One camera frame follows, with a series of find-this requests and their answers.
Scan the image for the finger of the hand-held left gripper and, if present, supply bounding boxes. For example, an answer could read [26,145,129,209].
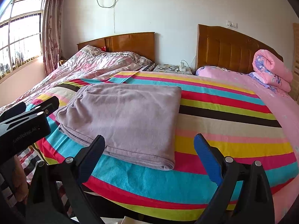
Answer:
[23,96,60,122]
[0,101,27,122]

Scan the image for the mauve pants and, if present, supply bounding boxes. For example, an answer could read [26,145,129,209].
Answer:
[56,83,183,171]

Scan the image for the plain wooden headboard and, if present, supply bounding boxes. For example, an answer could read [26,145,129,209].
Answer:
[77,32,156,62]

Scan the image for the pink patterned curtain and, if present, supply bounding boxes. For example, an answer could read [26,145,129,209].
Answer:
[43,0,67,76]

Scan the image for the pink floral quilt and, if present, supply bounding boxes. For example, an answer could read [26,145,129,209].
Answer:
[0,45,152,115]

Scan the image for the person's left forearm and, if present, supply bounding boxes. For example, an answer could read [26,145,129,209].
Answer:
[14,155,30,202]

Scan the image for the light wooden wardrobe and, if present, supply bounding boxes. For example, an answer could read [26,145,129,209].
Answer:
[291,23,299,103]

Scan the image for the nightstand with floral cloth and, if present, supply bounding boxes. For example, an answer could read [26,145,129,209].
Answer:
[153,63,194,75]

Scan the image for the barred window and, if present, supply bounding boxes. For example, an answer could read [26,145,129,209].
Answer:
[0,0,46,84]

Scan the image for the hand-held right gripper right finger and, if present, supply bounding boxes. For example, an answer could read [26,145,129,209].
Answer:
[194,133,275,224]

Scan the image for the pink bed sheet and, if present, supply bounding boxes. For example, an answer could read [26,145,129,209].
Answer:
[195,65,299,196]

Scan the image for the panelled wooden headboard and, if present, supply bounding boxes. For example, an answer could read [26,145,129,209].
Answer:
[197,24,284,76]

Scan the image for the striped colourful blanket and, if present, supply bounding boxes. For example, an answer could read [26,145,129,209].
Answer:
[24,71,296,215]

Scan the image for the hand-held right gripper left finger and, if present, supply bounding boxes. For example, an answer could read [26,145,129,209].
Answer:
[26,135,106,224]

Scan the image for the rolled pink quilt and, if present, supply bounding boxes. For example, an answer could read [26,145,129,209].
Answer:
[253,49,293,92]

